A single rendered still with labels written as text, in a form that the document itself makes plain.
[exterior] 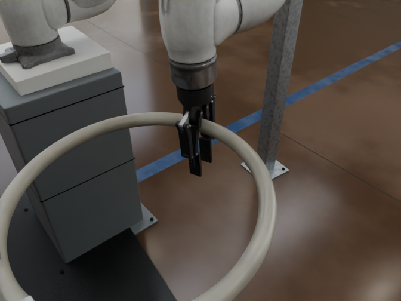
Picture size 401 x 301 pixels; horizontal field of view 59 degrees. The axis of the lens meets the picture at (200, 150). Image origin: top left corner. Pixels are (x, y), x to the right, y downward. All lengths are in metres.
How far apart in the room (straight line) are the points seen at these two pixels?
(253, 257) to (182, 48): 0.36
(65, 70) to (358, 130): 1.92
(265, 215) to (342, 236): 1.28
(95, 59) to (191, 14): 0.74
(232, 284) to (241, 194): 1.42
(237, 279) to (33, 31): 1.02
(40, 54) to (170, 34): 0.75
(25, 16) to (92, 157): 0.53
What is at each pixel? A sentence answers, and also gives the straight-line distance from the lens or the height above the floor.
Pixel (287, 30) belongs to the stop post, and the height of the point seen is 0.82.
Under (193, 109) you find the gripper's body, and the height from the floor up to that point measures 0.98.
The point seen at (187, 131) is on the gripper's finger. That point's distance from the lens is 0.71.
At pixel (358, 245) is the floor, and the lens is 1.84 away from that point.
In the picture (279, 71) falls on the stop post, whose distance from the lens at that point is 1.70.
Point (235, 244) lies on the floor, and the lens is 1.69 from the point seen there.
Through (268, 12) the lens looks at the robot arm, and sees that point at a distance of 0.73.
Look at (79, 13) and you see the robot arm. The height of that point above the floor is 0.98.
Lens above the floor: 1.35
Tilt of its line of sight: 38 degrees down
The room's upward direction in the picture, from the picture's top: straight up
